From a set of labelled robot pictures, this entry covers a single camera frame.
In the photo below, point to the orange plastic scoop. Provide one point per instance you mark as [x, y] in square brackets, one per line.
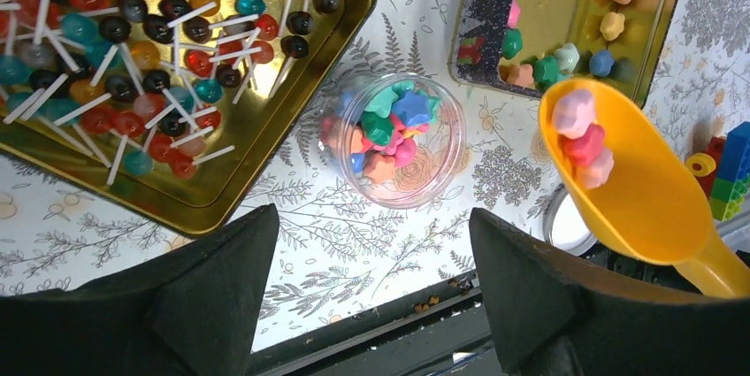
[651, 207]

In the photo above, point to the white jar lid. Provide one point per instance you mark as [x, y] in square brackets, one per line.
[563, 227]

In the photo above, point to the tin of star candies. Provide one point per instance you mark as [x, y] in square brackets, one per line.
[614, 41]

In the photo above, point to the tin of lollipops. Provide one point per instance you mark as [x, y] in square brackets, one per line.
[170, 108]

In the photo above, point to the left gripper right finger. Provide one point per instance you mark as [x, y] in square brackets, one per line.
[551, 313]

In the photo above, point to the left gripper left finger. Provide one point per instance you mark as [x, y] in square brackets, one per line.
[192, 311]

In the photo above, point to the clear plastic jar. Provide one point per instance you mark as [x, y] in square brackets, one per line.
[397, 139]

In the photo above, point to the floral table mat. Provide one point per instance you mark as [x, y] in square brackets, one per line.
[337, 253]

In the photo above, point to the colourful toy block stack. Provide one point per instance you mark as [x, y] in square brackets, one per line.
[722, 171]

